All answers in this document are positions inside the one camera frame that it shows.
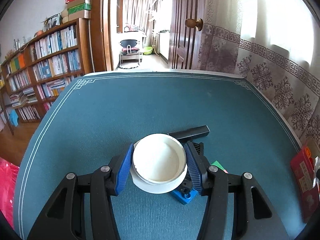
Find blue toy brick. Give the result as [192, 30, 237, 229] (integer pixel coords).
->
[171, 187, 198, 205]

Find grey balcony curtain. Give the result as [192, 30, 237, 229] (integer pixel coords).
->
[124, 0, 160, 33]

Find black wok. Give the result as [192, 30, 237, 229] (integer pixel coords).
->
[120, 39, 139, 48]

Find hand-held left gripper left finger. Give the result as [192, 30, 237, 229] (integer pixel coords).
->
[26, 144, 134, 240]

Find white round plastic lid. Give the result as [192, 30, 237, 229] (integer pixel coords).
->
[129, 133, 188, 194]

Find green and pink toy brick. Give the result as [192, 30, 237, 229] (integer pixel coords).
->
[211, 160, 229, 174]

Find brass door knob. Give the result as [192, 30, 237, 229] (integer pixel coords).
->
[185, 18, 203, 32]

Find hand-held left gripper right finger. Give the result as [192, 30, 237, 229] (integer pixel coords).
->
[185, 142, 290, 240]

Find long black rectangular box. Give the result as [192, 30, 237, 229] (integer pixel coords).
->
[167, 125, 210, 142]

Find white drying rack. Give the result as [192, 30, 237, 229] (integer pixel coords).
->
[145, 0, 163, 53]

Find red storage box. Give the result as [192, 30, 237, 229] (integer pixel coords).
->
[290, 142, 320, 223]

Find rows of books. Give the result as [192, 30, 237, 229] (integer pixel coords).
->
[5, 26, 83, 120]

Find picture frame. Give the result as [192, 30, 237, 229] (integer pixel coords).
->
[47, 14, 62, 29]

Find black ribbed comb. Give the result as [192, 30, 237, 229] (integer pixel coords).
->
[179, 141, 205, 192]

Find brown wooden door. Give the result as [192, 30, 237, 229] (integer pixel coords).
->
[169, 0, 208, 70]

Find blue plastic stool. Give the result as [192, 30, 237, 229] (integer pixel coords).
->
[9, 110, 19, 127]

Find wooden door frame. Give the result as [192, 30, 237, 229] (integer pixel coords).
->
[90, 0, 124, 72]

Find brown gift box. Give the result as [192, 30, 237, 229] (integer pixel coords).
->
[67, 0, 92, 8]

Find patterned beige curtain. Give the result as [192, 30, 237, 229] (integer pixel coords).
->
[200, 0, 320, 153]

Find teal cloth-covered desktop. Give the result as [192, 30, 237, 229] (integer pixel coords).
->
[12, 71, 310, 240]

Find large wooden bookshelf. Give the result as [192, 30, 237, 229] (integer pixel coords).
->
[0, 17, 92, 124]

